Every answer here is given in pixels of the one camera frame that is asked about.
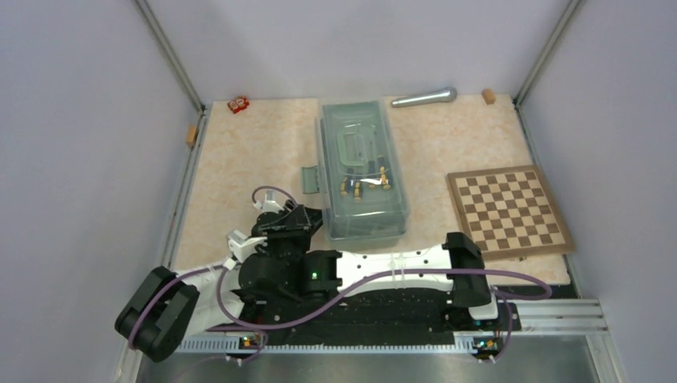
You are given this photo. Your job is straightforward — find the black yellow screwdriver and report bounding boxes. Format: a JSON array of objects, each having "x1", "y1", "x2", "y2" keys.
[
  {"x1": 366, "y1": 155, "x2": 392, "y2": 190},
  {"x1": 353, "y1": 160, "x2": 372, "y2": 202},
  {"x1": 339, "y1": 168, "x2": 354, "y2": 196}
]

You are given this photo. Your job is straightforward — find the green plastic toolbox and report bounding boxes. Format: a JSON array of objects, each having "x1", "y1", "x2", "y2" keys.
[{"x1": 315, "y1": 99, "x2": 410, "y2": 251}]

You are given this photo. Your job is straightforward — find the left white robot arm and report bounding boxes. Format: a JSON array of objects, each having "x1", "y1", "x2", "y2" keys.
[{"x1": 114, "y1": 200, "x2": 323, "y2": 361}]

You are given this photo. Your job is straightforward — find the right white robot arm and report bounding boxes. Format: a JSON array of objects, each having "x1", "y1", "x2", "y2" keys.
[{"x1": 237, "y1": 232, "x2": 501, "y2": 329}]

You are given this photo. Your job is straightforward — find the wooden block left edge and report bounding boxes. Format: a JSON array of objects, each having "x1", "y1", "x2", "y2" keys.
[{"x1": 184, "y1": 125, "x2": 199, "y2": 148}]

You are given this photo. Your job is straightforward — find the silver metal cylinder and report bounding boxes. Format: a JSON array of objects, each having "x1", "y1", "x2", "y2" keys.
[{"x1": 390, "y1": 87, "x2": 457, "y2": 108}]

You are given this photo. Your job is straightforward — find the wooden chessboard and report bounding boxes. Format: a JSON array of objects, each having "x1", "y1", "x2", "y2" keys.
[{"x1": 446, "y1": 164, "x2": 576, "y2": 261}]

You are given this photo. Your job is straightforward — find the wooden block back right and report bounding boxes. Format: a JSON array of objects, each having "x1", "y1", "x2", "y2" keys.
[{"x1": 481, "y1": 88, "x2": 497, "y2": 105}]

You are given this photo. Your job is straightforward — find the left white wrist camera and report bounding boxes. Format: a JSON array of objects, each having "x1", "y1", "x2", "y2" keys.
[{"x1": 253, "y1": 190, "x2": 284, "y2": 213}]

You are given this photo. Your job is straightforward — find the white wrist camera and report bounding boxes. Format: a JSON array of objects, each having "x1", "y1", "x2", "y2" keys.
[
  {"x1": 253, "y1": 190, "x2": 284, "y2": 213},
  {"x1": 223, "y1": 230, "x2": 267, "y2": 270}
]

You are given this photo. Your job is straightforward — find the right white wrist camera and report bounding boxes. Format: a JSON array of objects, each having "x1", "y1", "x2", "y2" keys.
[{"x1": 223, "y1": 230, "x2": 267, "y2": 270}]

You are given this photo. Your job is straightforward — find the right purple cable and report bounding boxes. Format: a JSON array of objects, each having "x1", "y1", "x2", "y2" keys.
[{"x1": 216, "y1": 267, "x2": 554, "y2": 363}]

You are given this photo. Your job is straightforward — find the purple cable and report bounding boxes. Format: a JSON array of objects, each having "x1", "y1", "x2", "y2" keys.
[
  {"x1": 216, "y1": 267, "x2": 554, "y2": 363},
  {"x1": 126, "y1": 184, "x2": 300, "y2": 365}
]

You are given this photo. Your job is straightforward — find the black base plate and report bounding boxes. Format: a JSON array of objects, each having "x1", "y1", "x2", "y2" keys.
[{"x1": 228, "y1": 289, "x2": 521, "y2": 346}]

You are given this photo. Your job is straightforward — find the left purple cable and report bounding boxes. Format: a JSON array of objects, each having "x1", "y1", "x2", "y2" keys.
[{"x1": 126, "y1": 184, "x2": 300, "y2": 365}]

